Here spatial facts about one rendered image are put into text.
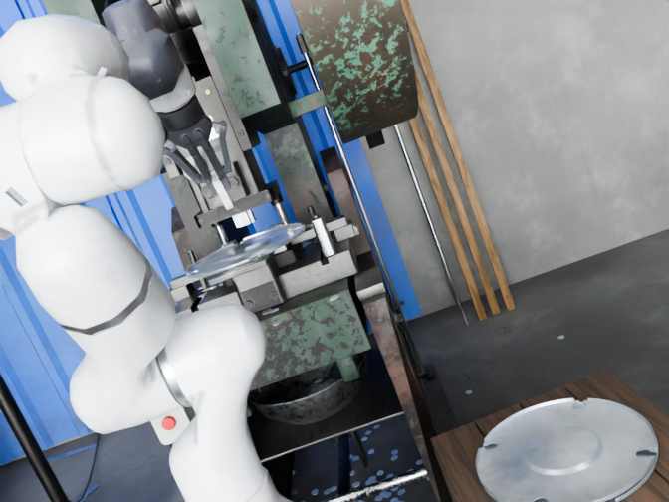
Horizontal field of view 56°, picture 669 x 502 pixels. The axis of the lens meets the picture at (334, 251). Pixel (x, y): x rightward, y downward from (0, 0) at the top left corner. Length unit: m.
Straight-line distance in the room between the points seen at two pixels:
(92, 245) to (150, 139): 0.11
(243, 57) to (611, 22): 1.86
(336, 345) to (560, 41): 1.84
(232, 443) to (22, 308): 2.29
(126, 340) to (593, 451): 0.76
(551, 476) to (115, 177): 0.81
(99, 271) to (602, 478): 0.79
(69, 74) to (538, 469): 0.89
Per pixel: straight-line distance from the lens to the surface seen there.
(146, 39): 1.01
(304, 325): 1.38
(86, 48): 0.71
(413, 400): 1.39
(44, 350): 3.10
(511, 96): 2.79
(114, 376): 0.77
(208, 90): 1.46
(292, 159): 1.71
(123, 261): 0.64
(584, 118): 2.89
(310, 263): 1.43
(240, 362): 0.80
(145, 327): 0.70
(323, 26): 1.17
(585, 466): 1.11
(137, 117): 0.62
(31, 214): 0.65
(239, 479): 0.87
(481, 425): 1.29
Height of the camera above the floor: 1.02
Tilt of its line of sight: 13 degrees down
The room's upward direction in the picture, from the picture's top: 21 degrees counter-clockwise
